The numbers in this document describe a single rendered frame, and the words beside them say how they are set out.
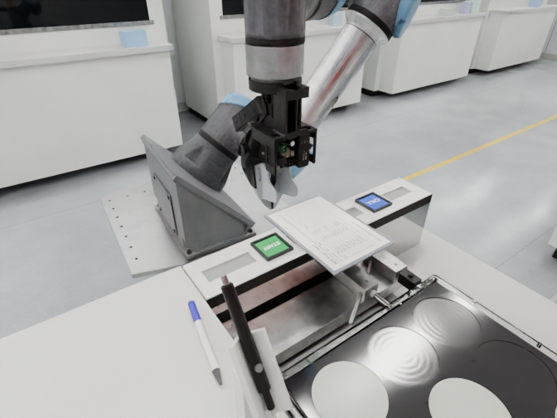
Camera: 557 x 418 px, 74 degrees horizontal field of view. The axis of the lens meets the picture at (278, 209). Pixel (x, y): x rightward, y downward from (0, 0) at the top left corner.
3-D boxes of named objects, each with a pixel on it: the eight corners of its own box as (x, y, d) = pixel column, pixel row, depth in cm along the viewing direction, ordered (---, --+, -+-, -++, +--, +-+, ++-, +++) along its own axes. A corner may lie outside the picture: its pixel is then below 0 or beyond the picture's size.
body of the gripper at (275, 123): (272, 181, 50) (271, 90, 44) (241, 158, 56) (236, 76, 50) (317, 167, 54) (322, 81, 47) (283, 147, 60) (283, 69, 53)
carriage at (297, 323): (405, 285, 73) (408, 274, 72) (246, 385, 56) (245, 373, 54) (375, 263, 79) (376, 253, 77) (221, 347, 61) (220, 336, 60)
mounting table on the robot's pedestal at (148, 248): (109, 231, 116) (98, 195, 109) (236, 193, 136) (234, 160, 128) (149, 331, 84) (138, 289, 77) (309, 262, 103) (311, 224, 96)
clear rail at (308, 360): (439, 281, 69) (441, 276, 68) (272, 393, 51) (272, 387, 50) (433, 277, 70) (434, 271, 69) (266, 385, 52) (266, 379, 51)
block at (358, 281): (376, 294, 67) (379, 281, 66) (363, 302, 66) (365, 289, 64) (346, 269, 73) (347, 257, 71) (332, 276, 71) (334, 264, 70)
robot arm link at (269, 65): (234, 41, 47) (286, 36, 51) (236, 77, 50) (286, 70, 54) (265, 50, 42) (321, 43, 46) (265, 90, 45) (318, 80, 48)
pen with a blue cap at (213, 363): (225, 380, 43) (194, 298, 54) (216, 383, 43) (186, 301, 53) (225, 385, 44) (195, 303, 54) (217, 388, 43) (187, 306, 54)
